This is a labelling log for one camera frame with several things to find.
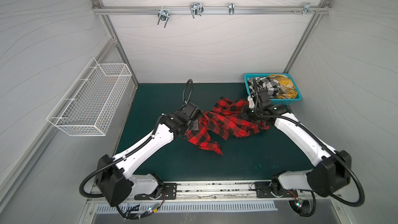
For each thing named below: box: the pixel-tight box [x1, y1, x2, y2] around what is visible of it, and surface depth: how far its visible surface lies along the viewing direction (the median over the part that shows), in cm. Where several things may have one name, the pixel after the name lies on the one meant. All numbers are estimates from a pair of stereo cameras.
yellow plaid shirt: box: [267, 74, 298, 100], surface depth 106 cm
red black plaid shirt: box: [185, 97, 270, 156], surface depth 92 cm
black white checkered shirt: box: [247, 76, 281, 98], surface depth 107 cm
